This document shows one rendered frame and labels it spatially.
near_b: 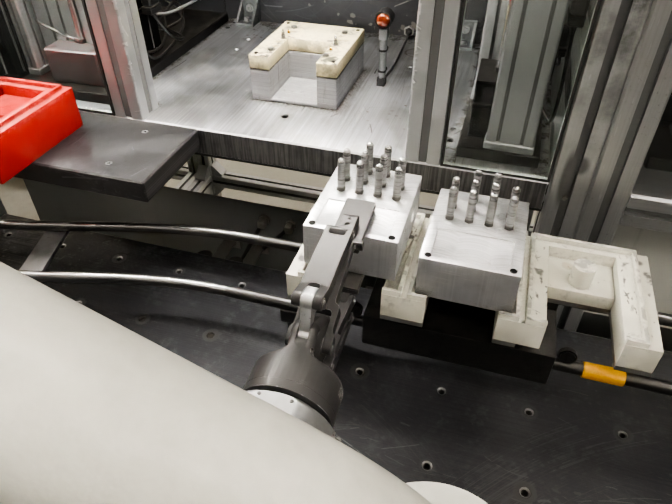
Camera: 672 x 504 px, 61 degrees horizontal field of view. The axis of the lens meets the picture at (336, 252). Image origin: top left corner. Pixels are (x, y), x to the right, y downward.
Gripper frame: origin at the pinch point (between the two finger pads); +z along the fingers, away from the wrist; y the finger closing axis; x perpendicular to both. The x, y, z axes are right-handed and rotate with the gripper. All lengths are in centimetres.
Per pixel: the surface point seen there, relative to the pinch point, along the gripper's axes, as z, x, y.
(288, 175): 139, 64, -100
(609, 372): -1.4, -27.1, -9.7
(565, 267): 8.5, -21.8, -5.7
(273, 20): 62, 32, -4
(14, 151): 3.5, 42.6, 1.5
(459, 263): -1.1, -10.6, 1.1
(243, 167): 140, 84, -100
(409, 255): 3.5, -5.3, -3.5
